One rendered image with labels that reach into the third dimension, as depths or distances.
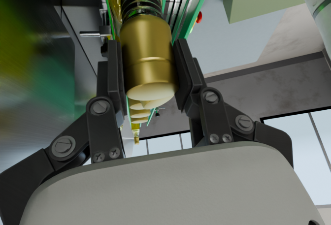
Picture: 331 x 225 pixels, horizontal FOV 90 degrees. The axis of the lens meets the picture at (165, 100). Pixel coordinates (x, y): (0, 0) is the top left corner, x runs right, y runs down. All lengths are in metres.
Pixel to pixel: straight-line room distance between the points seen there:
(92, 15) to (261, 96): 3.18
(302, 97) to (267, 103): 0.55
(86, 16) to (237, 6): 0.43
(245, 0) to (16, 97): 0.58
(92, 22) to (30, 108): 0.34
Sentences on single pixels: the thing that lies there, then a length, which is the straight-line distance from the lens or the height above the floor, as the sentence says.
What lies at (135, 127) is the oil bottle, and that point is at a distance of 1.18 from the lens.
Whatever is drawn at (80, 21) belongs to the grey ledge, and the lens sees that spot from 0.52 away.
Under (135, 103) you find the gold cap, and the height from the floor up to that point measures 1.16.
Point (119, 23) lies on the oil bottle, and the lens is 0.19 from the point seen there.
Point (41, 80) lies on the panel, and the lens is 0.26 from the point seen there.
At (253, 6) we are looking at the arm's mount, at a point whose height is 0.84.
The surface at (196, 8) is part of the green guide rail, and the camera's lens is 0.38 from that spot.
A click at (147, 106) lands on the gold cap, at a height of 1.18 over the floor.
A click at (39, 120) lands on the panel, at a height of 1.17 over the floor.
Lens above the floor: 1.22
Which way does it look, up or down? 16 degrees down
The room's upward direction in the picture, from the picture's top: 171 degrees clockwise
